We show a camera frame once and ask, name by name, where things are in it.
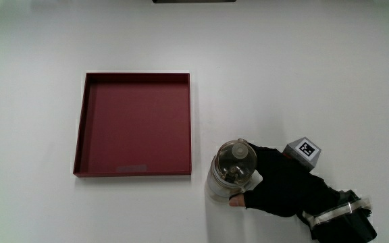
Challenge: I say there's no person's right forearm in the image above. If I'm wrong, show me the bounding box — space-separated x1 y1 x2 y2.
296 189 378 243

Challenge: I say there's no person's right hand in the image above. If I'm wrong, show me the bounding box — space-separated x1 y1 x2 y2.
228 136 341 218

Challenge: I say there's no dark object at table edge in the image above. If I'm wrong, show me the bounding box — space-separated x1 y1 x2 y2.
151 0 237 4

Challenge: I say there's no dark red square tray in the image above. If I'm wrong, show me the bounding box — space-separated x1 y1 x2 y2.
72 72 192 178

